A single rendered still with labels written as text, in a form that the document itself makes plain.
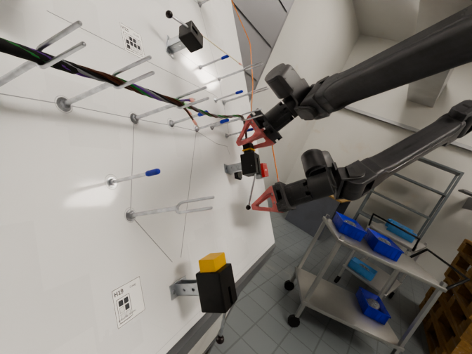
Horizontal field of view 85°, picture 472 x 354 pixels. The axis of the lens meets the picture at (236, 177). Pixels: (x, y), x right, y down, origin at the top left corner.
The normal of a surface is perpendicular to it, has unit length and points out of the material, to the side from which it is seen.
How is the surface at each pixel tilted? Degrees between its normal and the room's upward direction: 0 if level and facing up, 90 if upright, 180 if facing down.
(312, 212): 90
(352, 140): 90
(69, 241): 53
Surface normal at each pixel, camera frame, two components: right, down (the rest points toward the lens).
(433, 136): -0.08, -0.60
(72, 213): 0.90, -0.18
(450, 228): -0.52, -0.04
